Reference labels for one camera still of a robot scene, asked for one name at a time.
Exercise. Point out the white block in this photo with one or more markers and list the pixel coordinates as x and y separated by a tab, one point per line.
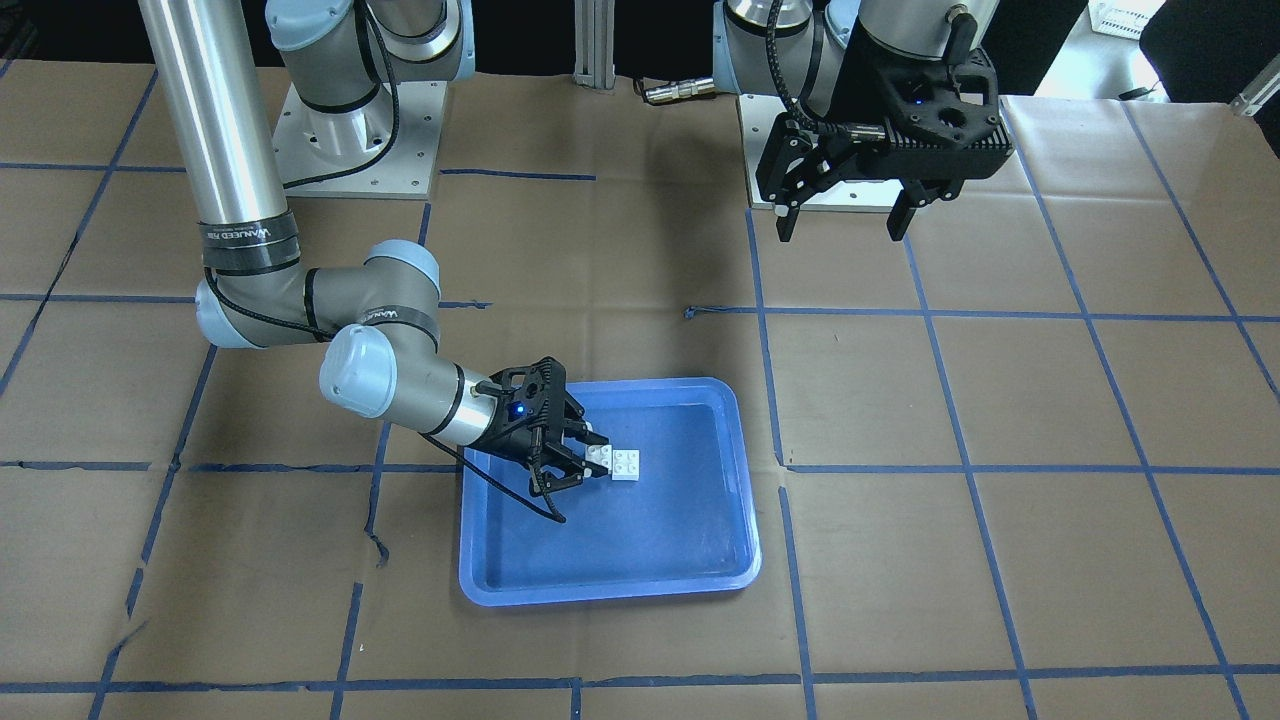
626	464
599	461

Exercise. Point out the black gripper camera mount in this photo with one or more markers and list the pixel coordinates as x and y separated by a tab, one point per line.
944	121

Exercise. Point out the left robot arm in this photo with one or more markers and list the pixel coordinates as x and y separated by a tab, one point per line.
792	50

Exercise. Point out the brown paper table cover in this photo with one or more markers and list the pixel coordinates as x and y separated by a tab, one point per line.
1022	463

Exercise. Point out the aluminium frame post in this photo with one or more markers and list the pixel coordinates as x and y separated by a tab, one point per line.
593	45

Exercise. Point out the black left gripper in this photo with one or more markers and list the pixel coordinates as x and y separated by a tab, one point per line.
857	98

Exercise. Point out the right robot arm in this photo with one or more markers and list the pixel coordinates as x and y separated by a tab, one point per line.
378	320

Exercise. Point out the blue plastic tray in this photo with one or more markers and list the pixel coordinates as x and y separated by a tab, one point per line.
688	526

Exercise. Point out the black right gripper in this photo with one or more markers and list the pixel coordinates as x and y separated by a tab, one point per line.
511	432

